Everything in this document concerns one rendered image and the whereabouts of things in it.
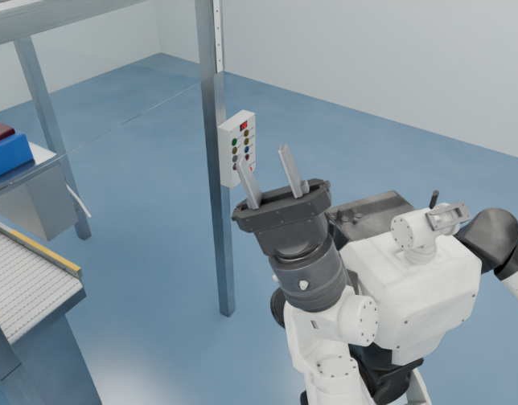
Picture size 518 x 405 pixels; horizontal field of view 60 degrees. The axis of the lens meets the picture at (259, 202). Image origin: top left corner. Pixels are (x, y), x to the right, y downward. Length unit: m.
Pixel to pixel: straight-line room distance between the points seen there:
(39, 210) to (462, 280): 1.02
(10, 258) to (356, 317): 1.31
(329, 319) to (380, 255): 0.35
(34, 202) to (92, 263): 1.56
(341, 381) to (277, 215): 0.26
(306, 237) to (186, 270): 2.11
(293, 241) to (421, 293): 0.41
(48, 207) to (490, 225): 1.08
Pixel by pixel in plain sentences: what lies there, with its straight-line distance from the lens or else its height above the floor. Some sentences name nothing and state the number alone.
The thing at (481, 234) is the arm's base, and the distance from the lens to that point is 1.05.
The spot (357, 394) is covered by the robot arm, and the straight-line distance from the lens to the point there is 0.69.
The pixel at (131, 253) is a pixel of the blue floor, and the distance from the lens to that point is 2.79.
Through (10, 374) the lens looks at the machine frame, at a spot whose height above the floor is 0.79.
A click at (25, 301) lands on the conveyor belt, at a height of 0.83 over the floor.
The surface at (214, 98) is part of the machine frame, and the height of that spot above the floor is 1.21.
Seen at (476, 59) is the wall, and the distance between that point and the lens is 3.90.
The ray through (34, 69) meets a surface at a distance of 1.10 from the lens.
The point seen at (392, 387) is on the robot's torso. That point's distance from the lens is 1.22.
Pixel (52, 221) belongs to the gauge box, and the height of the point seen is 1.09.
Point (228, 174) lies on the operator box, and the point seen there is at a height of 0.90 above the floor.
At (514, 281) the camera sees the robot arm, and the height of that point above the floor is 1.17.
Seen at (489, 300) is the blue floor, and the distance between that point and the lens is 2.73.
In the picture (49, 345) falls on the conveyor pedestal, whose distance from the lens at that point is 1.78.
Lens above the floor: 1.87
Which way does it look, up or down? 38 degrees down
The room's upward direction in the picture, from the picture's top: straight up
